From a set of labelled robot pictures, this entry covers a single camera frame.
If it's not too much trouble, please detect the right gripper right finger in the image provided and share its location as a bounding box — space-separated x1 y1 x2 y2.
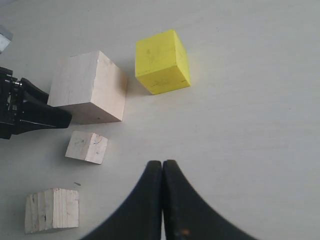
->
162 160 253 240

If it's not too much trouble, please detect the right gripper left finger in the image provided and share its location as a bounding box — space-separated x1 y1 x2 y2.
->
83 160 162 240

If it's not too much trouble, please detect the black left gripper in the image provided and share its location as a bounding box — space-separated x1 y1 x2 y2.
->
0 67 72 140

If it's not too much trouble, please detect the large light wooden cube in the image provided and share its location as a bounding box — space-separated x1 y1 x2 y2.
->
47 50 128 125

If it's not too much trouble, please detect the medium striped wooden cube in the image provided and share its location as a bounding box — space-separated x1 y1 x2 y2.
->
24 188 80 235

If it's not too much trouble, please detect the yellow cube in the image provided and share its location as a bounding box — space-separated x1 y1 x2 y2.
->
135 29 191 95

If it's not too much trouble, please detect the small light wooden cube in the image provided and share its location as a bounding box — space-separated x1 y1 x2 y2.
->
65 130 108 165

